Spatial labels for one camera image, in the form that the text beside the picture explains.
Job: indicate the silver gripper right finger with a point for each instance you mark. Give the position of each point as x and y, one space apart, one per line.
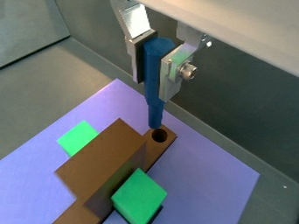
176 67

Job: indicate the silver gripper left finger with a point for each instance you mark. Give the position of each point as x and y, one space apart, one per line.
132 18

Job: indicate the blue peg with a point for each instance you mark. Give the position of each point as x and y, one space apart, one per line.
156 48

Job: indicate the purple board block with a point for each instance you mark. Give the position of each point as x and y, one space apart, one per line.
208 183

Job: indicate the brown L-shaped block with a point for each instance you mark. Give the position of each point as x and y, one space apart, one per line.
99 168

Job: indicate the green U-shaped block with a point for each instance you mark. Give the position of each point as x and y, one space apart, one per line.
137 198

